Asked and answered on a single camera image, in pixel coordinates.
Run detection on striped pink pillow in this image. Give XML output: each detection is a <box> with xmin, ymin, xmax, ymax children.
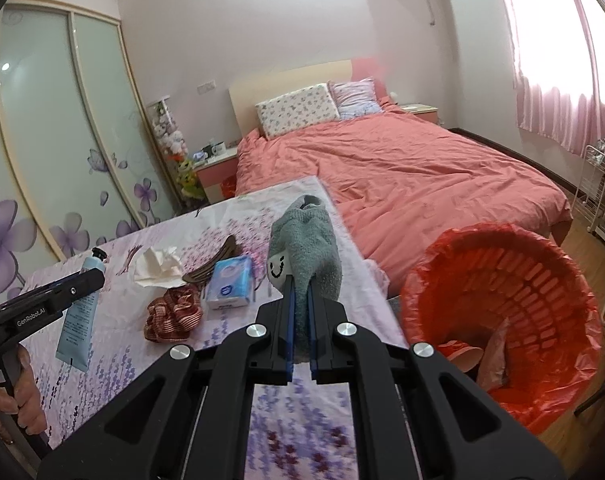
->
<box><xmin>327</xmin><ymin>77</ymin><xmax>383</xmax><ymax>120</ymax></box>

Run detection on plush toy shelf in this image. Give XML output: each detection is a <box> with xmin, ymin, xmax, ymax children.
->
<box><xmin>148</xmin><ymin>96</ymin><xmax>206</xmax><ymax>208</ymax></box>

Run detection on red lined laundry basket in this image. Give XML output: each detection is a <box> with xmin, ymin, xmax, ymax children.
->
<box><xmin>400</xmin><ymin>222</ymin><xmax>603</xmax><ymax>434</ymax></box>

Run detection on red white paper box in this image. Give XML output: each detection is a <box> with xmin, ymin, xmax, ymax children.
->
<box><xmin>437</xmin><ymin>340</ymin><xmax>483</xmax><ymax>373</ymax></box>

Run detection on floral white pillow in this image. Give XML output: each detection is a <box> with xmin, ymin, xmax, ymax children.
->
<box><xmin>255</xmin><ymin>84</ymin><xmax>339</xmax><ymax>139</ymax></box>

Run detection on beige pink headboard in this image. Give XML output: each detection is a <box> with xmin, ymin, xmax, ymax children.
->
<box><xmin>226</xmin><ymin>56</ymin><xmax>389</xmax><ymax>143</ymax></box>

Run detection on pink left nightstand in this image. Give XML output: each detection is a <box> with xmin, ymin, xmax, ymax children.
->
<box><xmin>196</xmin><ymin>148</ymin><xmax>238</xmax><ymax>205</ymax></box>

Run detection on person's left hand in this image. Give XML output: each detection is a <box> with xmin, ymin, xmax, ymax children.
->
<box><xmin>0</xmin><ymin>344</ymin><xmax>48</xmax><ymax>443</ymax></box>

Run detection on white wire rack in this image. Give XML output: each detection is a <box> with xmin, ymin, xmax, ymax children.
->
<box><xmin>571</xmin><ymin>144</ymin><xmax>605</xmax><ymax>232</ymax></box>

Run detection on crumpled white tissue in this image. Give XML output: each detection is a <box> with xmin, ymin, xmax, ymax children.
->
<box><xmin>132</xmin><ymin>247</ymin><xmax>185</xmax><ymax>289</ymax></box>

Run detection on white plastic mailer bag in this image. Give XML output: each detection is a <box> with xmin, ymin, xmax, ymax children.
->
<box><xmin>476</xmin><ymin>318</ymin><xmax>511</xmax><ymax>392</ymax></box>

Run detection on floral purple table cloth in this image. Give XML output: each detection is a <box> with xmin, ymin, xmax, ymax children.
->
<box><xmin>26</xmin><ymin>177</ymin><xmax>404</xmax><ymax>479</ymax></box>

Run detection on right nightstand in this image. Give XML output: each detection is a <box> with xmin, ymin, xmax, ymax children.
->
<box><xmin>400</xmin><ymin>103</ymin><xmax>440</xmax><ymax>125</ymax></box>

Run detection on red checked scrunchie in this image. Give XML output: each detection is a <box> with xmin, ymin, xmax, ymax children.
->
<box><xmin>143</xmin><ymin>285</ymin><xmax>203</xmax><ymax>344</ymax></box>

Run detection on pink window curtains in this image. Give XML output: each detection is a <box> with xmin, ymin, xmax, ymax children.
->
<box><xmin>503</xmin><ymin>0</ymin><xmax>605</xmax><ymax>155</ymax></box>

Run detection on salmon pink bed duvet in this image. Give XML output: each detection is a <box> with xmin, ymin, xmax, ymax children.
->
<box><xmin>236</xmin><ymin>103</ymin><xmax>572</xmax><ymax>295</ymax></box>

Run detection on grey green sock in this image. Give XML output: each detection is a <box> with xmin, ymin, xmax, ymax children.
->
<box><xmin>266</xmin><ymin>195</ymin><xmax>342</xmax><ymax>364</ymax></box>

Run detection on brown hair clip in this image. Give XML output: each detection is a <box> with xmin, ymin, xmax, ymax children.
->
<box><xmin>182</xmin><ymin>235</ymin><xmax>242</xmax><ymax>288</ymax></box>

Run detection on sliding glass wardrobe doors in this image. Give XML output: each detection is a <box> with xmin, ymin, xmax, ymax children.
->
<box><xmin>0</xmin><ymin>3</ymin><xmax>179</xmax><ymax>304</ymax></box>

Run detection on blue tissue pack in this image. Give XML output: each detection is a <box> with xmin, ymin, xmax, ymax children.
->
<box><xmin>205</xmin><ymin>256</ymin><xmax>254</xmax><ymax>310</ymax></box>

